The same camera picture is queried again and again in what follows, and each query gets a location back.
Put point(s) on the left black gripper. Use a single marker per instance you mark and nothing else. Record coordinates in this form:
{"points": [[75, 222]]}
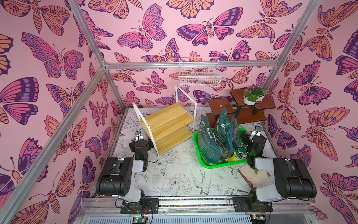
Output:
{"points": [[148, 144]]}

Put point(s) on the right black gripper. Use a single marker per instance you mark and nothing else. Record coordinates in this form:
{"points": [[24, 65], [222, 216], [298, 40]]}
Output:
{"points": [[256, 141]]}

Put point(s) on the blue green fertilizer bag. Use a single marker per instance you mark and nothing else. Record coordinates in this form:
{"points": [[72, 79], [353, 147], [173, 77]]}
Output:
{"points": [[238, 143]]}

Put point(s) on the dark green fertilizer bag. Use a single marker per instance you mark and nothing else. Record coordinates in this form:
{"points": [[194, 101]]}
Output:
{"points": [[210, 151]]}

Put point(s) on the yellow green bag shelf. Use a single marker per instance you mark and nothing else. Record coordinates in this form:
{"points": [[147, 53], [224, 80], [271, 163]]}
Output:
{"points": [[237, 155]]}

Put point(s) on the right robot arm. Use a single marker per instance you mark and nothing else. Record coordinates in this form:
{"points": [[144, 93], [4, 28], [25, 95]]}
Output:
{"points": [[291, 179]]}

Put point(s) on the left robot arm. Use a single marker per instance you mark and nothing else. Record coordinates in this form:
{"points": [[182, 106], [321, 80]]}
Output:
{"points": [[116, 177]]}

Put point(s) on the beige work glove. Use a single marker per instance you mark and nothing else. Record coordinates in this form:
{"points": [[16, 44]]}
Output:
{"points": [[256, 178]]}

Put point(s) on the brown wooden step stand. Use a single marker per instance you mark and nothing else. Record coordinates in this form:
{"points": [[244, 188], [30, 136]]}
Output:
{"points": [[243, 113]]}

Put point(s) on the white pot succulent plant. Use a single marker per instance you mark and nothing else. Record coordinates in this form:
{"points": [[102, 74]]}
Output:
{"points": [[254, 95]]}

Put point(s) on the green plastic basket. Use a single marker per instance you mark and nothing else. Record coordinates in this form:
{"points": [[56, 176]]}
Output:
{"points": [[195, 139]]}

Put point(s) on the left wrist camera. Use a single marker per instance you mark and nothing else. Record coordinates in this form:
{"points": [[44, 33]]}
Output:
{"points": [[138, 135]]}

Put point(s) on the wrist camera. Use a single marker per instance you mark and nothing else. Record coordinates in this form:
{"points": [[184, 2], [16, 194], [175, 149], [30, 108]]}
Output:
{"points": [[138, 135], [257, 131]]}

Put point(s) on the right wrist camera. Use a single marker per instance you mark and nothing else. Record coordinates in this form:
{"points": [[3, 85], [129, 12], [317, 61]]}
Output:
{"points": [[257, 131]]}

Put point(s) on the wooden white frame shelf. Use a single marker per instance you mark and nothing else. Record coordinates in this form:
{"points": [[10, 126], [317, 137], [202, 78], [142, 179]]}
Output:
{"points": [[170, 126]]}

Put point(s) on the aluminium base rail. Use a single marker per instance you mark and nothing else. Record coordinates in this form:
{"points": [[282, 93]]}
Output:
{"points": [[194, 210]]}

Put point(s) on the white wire basket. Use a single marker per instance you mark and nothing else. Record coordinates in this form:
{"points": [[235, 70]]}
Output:
{"points": [[198, 73]]}

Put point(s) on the aluminium cage frame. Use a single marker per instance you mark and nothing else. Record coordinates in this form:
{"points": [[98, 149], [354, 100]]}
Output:
{"points": [[46, 120]]}

